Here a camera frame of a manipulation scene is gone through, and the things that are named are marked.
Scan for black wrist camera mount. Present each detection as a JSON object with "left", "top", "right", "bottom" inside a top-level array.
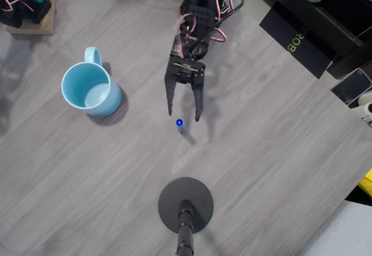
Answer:
[{"left": 171, "top": 54, "right": 206, "bottom": 78}]

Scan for black box with green lettering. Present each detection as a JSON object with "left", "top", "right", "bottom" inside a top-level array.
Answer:
[{"left": 258, "top": 0, "right": 340, "bottom": 80}]

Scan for light blue mug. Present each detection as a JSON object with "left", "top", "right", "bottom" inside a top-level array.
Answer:
[{"left": 60, "top": 46, "right": 122, "bottom": 118}]

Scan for black leader arm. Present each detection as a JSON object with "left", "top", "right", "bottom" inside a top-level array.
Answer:
[{"left": 0, "top": 0, "right": 52, "bottom": 29}]

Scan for white plastic device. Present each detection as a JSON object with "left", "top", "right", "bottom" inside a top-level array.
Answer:
[{"left": 350, "top": 91, "right": 372, "bottom": 127}]

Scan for black round-base camera stand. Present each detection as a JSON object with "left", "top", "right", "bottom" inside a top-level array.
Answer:
[{"left": 158, "top": 176, "right": 214, "bottom": 256}]

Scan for light grey fabric surface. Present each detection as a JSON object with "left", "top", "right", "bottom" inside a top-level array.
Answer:
[{"left": 299, "top": 200, "right": 372, "bottom": 256}]

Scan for blue marker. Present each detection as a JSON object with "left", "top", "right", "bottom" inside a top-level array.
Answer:
[{"left": 175, "top": 118, "right": 187, "bottom": 135}]

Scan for smartphone with dark screen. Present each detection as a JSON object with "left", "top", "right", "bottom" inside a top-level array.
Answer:
[{"left": 330, "top": 67, "right": 372, "bottom": 105}]

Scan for black camera cable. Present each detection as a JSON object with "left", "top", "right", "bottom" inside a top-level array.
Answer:
[{"left": 214, "top": 0, "right": 245, "bottom": 26}]

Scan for yellow object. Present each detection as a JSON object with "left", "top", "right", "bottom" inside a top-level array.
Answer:
[{"left": 357, "top": 168, "right": 372, "bottom": 197}]

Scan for wooden base board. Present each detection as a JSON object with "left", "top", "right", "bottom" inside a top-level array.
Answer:
[{"left": 4, "top": 0, "right": 56, "bottom": 36}]

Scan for red white servo wire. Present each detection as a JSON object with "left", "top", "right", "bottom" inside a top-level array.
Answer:
[{"left": 213, "top": 0, "right": 233, "bottom": 44}]

